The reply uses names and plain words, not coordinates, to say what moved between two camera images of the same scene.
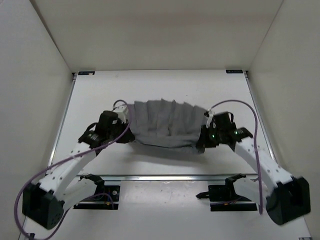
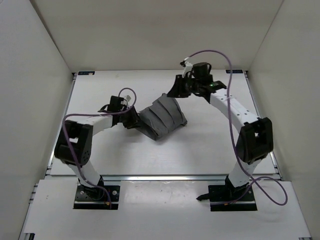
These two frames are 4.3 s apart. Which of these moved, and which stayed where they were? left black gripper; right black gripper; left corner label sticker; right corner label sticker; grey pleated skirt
Moved: grey pleated skirt; right black gripper; left black gripper
Stayed: left corner label sticker; right corner label sticker
